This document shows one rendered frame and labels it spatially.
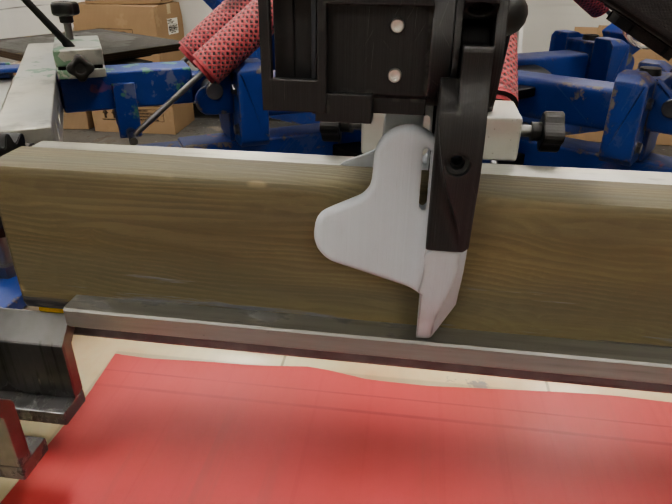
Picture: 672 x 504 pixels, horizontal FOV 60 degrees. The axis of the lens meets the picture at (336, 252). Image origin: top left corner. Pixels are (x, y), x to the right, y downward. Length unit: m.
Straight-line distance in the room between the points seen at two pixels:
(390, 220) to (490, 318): 0.07
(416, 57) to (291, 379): 0.23
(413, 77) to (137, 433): 0.24
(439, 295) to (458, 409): 0.14
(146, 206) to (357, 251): 0.10
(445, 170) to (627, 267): 0.10
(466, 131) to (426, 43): 0.03
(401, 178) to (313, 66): 0.05
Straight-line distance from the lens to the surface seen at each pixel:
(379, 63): 0.21
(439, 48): 0.20
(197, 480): 0.32
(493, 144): 0.49
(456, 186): 0.20
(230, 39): 0.83
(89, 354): 0.42
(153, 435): 0.35
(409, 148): 0.22
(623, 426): 0.38
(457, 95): 0.20
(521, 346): 0.27
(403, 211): 0.22
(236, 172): 0.26
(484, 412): 0.36
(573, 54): 1.20
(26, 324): 0.33
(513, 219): 0.25
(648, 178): 0.50
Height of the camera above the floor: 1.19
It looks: 28 degrees down
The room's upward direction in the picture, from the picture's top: straight up
